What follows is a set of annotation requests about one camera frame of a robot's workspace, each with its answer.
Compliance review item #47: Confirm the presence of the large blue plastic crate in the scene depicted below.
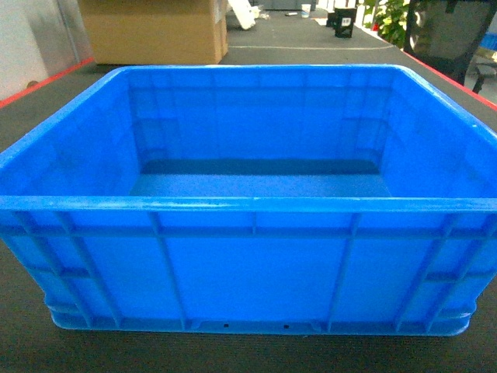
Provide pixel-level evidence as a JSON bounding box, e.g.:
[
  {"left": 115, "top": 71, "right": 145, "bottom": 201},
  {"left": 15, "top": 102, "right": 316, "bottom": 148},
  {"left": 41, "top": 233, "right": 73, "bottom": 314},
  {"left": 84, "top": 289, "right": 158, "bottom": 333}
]
[{"left": 1, "top": 64, "right": 496, "bottom": 336}]

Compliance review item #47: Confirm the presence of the small black box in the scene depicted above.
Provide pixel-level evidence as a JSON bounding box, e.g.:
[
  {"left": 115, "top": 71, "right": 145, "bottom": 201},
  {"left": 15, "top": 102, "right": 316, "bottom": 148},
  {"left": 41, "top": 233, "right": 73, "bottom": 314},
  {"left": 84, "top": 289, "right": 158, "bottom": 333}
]
[{"left": 326, "top": 8, "right": 356, "bottom": 38}]

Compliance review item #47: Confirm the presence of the brown cardboard box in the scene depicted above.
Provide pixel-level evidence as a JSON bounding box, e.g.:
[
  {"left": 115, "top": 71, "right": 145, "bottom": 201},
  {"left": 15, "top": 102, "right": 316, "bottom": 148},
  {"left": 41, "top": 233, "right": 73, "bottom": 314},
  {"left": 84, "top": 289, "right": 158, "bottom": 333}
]
[{"left": 78, "top": 1, "right": 228, "bottom": 65}]

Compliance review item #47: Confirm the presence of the white leaning board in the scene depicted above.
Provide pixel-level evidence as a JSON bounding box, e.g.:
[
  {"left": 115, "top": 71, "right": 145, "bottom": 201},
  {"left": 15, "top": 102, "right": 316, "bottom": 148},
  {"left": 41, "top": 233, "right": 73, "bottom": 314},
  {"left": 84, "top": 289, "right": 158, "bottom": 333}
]
[{"left": 228, "top": 0, "right": 260, "bottom": 30}]

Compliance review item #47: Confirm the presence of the white paper cup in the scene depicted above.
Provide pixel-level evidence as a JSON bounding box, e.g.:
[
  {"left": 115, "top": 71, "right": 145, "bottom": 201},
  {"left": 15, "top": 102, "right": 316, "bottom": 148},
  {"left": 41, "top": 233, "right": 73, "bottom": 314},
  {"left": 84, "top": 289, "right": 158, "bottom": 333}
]
[{"left": 301, "top": 3, "right": 311, "bottom": 19}]

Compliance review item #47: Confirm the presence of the green potted plant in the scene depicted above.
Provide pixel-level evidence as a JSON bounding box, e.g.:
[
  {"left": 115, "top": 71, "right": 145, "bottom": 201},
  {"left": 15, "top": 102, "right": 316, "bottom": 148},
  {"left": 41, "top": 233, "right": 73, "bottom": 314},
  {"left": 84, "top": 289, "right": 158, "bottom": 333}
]
[{"left": 362, "top": 0, "right": 409, "bottom": 49}]

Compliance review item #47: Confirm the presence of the black office chair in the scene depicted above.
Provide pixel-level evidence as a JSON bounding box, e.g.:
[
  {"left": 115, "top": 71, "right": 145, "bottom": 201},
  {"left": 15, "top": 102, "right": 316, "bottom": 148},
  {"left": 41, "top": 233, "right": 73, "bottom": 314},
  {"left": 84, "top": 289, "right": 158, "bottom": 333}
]
[{"left": 403, "top": 1, "right": 496, "bottom": 85}]

